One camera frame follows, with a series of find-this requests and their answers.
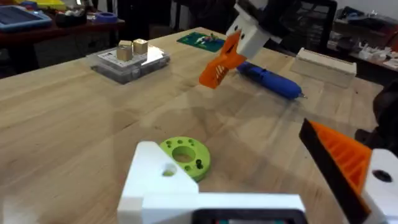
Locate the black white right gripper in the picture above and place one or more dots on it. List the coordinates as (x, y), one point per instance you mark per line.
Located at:
(273, 15)

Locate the bare white left gripper left finger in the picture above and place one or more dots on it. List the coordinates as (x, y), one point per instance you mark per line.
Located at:
(149, 174)

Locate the orange white left gripper right finger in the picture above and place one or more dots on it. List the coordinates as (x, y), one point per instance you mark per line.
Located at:
(348, 158)

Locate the blue electric screwdriver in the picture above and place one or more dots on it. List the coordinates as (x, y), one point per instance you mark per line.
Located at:
(273, 81)

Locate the green disc with holes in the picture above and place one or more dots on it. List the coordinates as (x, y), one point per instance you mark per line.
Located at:
(189, 155)

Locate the green board with toy blocks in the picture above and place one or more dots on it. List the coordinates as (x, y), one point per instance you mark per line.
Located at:
(202, 41)

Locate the black office chair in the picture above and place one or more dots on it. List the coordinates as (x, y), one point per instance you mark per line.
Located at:
(314, 28)

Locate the pale wooden block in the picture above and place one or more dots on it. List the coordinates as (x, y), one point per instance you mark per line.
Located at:
(323, 67)

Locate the brass cube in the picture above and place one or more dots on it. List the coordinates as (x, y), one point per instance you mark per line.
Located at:
(140, 46)
(124, 51)

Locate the clear plastic parts box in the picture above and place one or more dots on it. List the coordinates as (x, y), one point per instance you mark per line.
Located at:
(133, 65)

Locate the dark wooden side table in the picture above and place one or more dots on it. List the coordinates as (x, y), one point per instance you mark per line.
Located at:
(46, 37)

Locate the blue tray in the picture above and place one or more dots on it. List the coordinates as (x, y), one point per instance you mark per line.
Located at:
(21, 17)

